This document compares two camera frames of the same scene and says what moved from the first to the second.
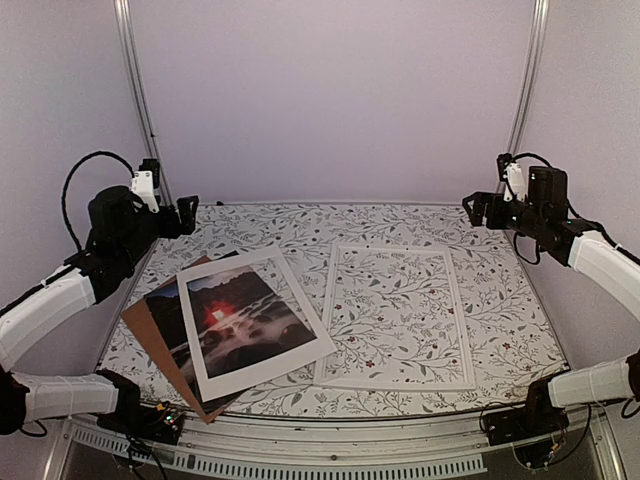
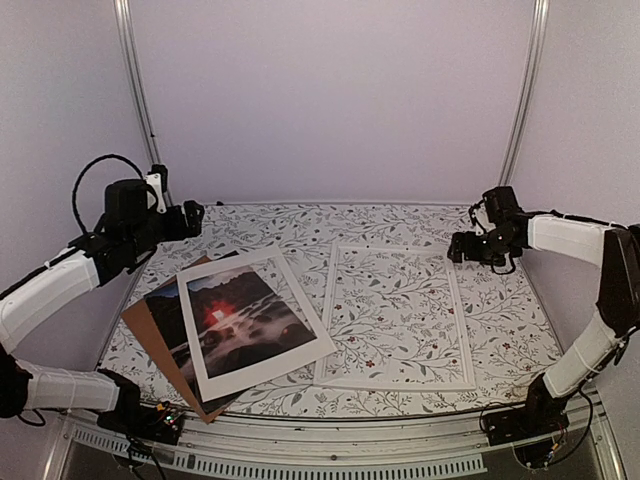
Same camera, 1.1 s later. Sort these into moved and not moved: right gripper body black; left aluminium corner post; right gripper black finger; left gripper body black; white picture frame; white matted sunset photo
Moved: right gripper black finger; right gripper body black
Not moved: white picture frame; white matted sunset photo; left gripper body black; left aluminium corner post
